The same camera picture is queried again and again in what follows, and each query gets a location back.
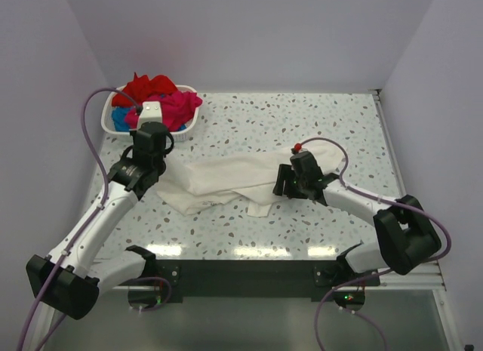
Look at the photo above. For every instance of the red t shirt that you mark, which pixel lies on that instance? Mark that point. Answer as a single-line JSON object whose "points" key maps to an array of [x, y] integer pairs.
{"points": [[140, 88]]}

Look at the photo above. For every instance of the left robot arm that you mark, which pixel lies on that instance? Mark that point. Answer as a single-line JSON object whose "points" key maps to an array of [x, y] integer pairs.
{"points": [[68, 279]]}

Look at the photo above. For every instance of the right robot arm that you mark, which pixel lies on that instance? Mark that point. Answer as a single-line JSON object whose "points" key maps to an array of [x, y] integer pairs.
{"points": [[405, 235]]}

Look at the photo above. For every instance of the magenta t shirt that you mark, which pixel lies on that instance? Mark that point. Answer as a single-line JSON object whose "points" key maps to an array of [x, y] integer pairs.
{"points": [[177, 109]]}

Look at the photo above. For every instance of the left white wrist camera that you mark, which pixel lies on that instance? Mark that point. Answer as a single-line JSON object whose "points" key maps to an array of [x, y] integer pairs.
{"points": [[151, 112]]}

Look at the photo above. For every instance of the blue t shirt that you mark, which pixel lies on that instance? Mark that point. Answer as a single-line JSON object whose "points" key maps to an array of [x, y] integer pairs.
{"points": [[124, 119]]}

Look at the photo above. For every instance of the white t shirt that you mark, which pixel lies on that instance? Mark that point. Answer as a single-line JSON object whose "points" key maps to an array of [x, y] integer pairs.
{"points": [[194, 187]]}

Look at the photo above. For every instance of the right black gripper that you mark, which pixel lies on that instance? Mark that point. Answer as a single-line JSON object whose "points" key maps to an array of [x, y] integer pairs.
{"points": [[285, 172]]}

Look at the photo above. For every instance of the white plastic laundry basket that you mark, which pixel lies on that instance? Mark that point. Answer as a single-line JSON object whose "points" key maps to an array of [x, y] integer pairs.
{"points": [[108, 126]]}

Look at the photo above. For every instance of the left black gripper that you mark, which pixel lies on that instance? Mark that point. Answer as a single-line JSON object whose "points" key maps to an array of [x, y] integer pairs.
{"points": [[133, 133]]}

